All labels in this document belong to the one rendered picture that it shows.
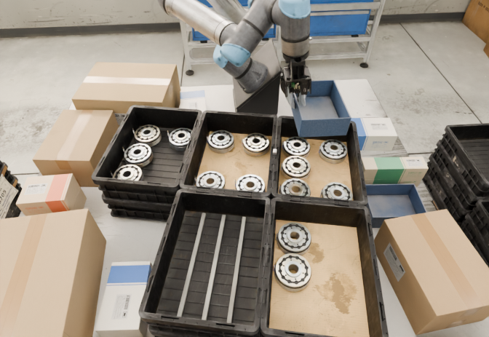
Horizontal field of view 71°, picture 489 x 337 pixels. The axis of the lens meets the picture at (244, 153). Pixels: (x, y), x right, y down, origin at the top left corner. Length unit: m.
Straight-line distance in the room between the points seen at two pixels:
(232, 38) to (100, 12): 3.31
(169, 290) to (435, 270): 0.76
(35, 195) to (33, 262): 0.31
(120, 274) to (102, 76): 0.96
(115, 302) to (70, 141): 0.68
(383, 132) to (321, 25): 1.80
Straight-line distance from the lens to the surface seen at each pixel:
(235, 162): 1.32
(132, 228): 1.36
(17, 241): 1.24
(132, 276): 1.17
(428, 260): 1.18
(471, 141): 2.25
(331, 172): 1.32
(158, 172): 1.33
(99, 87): 1.70
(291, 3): 0.89
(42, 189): 1.41
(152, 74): 1.71
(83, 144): 1.49
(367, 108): 1.86
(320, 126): 1.06
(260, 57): 1.72
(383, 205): 1.45
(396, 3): 4.41
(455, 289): 1.17
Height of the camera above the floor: 1.80
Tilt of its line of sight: 46 degrees down
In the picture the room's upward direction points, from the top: 1 degrees counter-clockwise
